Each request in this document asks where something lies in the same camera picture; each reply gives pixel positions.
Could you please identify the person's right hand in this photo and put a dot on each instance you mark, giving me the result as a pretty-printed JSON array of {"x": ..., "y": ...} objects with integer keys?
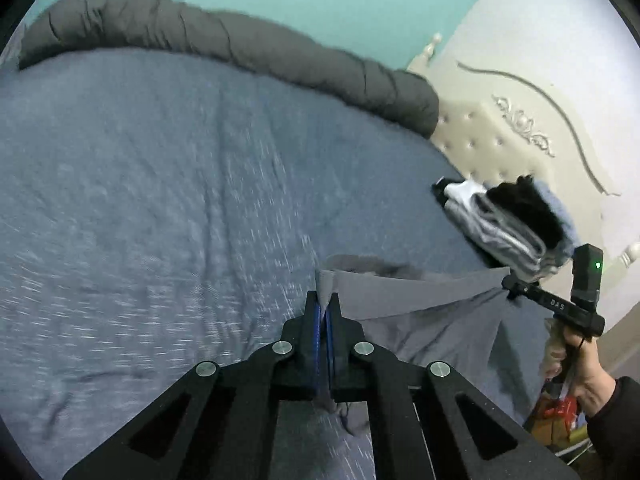
[{"x": 592, "y": 375}]

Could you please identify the cream tufted headboard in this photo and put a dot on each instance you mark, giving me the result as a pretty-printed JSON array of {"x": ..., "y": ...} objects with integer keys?
[{"x": 500, "y": 125}]

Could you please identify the grey boxer briefs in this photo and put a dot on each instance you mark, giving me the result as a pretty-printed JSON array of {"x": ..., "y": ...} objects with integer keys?
[{"x": 425, "y": 310}]

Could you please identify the person's right forearm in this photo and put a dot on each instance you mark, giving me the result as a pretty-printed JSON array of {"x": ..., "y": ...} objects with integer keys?
[{"x": 617, "y": 430}]

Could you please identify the dark grey rolled duvet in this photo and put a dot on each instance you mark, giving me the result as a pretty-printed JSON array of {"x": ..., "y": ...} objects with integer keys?
[{"x": 250, "y": 40}]

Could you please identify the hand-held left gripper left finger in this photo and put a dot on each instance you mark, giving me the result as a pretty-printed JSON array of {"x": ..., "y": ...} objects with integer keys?
[{"x": 316, "y": 340}]

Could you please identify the orange box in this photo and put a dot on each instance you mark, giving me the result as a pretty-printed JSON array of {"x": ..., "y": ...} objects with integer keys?
[{"x": 546, "y": 430}]

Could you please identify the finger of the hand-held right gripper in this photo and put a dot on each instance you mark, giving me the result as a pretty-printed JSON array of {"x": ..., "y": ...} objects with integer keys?
[{"x": 514, "y": 286}]

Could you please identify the white garment with black trim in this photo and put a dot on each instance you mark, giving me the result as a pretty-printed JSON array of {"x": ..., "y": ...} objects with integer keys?
[{"x": 461, "y": 191}]

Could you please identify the stack of folded clothes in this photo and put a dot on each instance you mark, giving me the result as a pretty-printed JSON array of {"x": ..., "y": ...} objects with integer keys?
[{"x": 505, "y": 237}]

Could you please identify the red packet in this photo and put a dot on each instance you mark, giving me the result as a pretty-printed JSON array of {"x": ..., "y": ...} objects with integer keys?
[{"x": 560, "y": 407}]

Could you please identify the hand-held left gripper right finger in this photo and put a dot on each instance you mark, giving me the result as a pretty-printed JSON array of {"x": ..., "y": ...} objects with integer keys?
[{"x": 330, "y": 350}]

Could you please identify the blue-grey bed sheet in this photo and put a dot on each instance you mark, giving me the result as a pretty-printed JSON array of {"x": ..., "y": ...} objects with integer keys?
[{"x": 150, "y": 210}]

